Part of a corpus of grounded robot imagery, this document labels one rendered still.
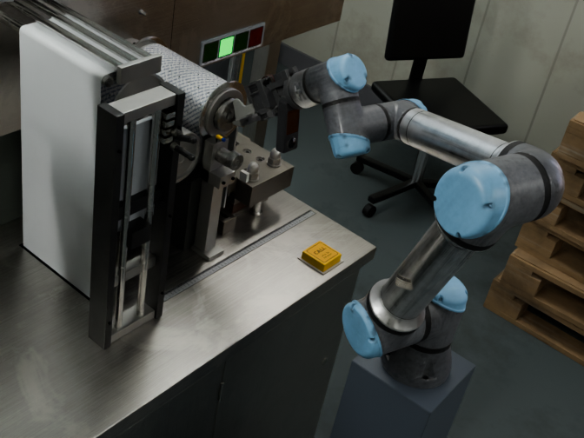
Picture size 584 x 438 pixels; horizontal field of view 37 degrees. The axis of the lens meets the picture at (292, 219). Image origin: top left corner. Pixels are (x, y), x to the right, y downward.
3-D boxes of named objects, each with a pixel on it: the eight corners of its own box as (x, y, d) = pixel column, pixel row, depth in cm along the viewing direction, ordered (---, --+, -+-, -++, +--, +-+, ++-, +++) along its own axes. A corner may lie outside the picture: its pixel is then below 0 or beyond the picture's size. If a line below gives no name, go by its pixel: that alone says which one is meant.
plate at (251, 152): (248, 208, 211) (252, 187, 207) (137, 136, 229) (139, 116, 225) (290, 185, 222) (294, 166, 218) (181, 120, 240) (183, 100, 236)
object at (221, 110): (231, 96, 185) (247, 108, 192) (225, 91, 186) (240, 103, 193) (213, 125, 185) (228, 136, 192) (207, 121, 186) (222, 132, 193)
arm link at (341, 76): (348, 95, 161) (337, 50, 161) (307, 109, 169) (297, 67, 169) (374, 92, 167) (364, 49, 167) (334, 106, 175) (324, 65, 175)
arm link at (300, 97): (333, 97, 175) (308, 109, 169) (317, 103, 178) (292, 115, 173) (320, 63, 174) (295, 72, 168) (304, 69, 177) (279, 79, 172)
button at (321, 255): (322, 273, 206) (324, 265, 205) (300, 258, 209) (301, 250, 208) (340, 261, 211) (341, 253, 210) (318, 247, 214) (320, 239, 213)
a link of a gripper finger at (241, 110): (226, 102, 189) (255, 91, 183) (235, 128, 190) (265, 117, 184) (216, 106, 187) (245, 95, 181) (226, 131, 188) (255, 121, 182)
